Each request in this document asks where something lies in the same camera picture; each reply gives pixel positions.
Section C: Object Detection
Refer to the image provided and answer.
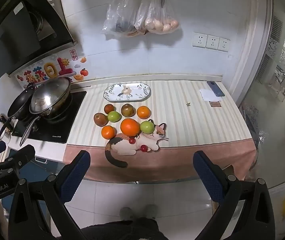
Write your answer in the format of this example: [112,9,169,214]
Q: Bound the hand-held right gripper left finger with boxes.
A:
[9,150,91,240]

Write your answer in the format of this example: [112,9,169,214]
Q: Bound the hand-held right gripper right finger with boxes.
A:
[193,151,275,240]

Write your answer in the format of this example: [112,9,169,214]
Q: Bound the small orange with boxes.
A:
[137,106,150,119]
[101,125,117,139]

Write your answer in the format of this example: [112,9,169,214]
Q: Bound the red and green apple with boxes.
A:
[94,113,108,127]
[121,103,136,118]

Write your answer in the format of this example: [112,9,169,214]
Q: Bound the large orange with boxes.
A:
[120,118,141,137]

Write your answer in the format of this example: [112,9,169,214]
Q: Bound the floral ceramic plate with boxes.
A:
[103,83,152,102]

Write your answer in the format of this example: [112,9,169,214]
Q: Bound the black frying pan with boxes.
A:
[0,84,37,138]

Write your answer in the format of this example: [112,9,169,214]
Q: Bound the striped cat-print tablecloth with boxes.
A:
[62,80,257,182]

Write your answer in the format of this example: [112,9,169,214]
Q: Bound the black cooktop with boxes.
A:
[12,91,87,144]

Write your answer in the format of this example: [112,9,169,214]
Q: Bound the steel wok with lid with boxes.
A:
[20,77,72,147]

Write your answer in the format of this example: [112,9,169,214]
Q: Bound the person's dark fleece clothing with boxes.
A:
[81,217,169,240]

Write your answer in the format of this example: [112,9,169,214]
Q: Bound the white paper sheet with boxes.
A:
[199,89,223,103]

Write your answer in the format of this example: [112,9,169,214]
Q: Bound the blue smartphone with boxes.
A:
[207,81,225,97]

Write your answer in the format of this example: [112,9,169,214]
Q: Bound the frosted glass sliding door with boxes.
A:
[239,0,285,189]

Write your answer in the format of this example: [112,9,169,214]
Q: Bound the black range hood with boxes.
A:
[0,0,74,78]

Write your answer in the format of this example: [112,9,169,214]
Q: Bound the clear plastic bag of eggs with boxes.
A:
[135,0,181,35]

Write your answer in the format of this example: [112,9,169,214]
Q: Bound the clear plastic bag dark contents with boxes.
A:
[102,0,144,37]

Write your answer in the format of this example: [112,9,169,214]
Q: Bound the colourful wall stickers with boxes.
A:
[16,49,90,83]

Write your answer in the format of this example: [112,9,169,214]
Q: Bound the white wall outlet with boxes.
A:
[206,34,220,50]
[192,32,208,48]
[218,37,230,53]

